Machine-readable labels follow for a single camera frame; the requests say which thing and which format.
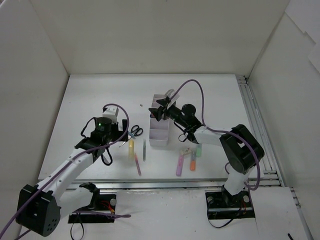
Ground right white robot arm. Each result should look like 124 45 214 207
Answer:
148 97 265 206

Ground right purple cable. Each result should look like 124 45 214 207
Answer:
172 79 263 191

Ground pink pen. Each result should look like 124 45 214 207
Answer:
134 152 142 177

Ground yellow highlighter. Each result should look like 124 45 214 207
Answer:
128 139 135 161

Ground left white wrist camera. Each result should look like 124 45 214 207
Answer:
102 105 119 124

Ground purple highlighter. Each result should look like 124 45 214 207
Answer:
175 155 184 177

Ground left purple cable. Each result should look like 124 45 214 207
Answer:
0 103 132 240

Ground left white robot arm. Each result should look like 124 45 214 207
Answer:
14 117 129 237

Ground orange highlighter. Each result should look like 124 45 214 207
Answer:
189 150 197 172

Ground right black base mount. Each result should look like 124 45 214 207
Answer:
205 191 256 220

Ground dark green pen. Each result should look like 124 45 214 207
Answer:
142 139 147 162

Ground black handled scissors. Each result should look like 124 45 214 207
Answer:
118 124 144 148

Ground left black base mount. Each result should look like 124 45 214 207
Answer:
67 193 117 224

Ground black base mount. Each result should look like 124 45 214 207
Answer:
205 191 256 220
67 193 117 224

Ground front aluminium rail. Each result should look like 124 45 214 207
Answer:
66 178 281 190

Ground white compartment organizer box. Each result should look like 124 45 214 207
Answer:
148 93 171 147

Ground purple cable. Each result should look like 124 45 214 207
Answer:
0 103 132 240
172 79 263 191

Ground green highlighter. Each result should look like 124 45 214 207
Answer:
196 144 202 158

